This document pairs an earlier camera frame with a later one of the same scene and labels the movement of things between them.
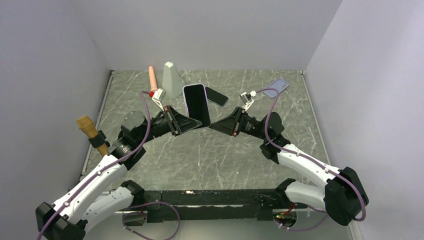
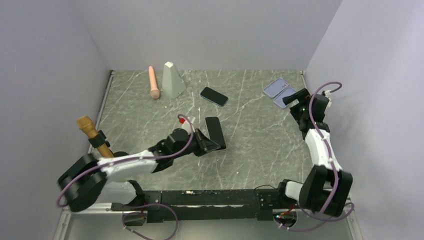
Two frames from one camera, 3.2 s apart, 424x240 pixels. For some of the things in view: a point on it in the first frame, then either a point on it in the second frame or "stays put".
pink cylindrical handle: (152, 80) stays put
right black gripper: (229, 124) -> (303, 96)
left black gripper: (180, 123) -> (204, 143)
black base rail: (210, 206) stays put
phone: (280, 84) stays put
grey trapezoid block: (172, 83) stays put
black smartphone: (196, 99) -> (278, 100)
